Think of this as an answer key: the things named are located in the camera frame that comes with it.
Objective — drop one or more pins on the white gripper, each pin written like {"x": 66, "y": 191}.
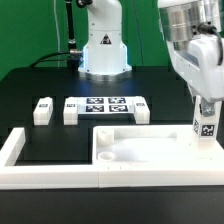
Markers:
{"x": 198, "y": 66}

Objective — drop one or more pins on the white desk top tray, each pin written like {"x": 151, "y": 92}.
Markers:
{"x": 152, "y": 144}

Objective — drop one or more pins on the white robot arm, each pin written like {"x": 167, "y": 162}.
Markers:
{"x": 191, "y": 30}

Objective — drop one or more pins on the fiducial marker base sheet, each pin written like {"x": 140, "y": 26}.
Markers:
{"x": 105, "y": 105}

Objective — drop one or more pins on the white U-shaped obstacle fence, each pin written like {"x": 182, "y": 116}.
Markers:
{"x": 101, "y": 174}

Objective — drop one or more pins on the black camera stand pole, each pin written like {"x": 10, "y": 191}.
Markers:
{"x": 72, "y": 63}

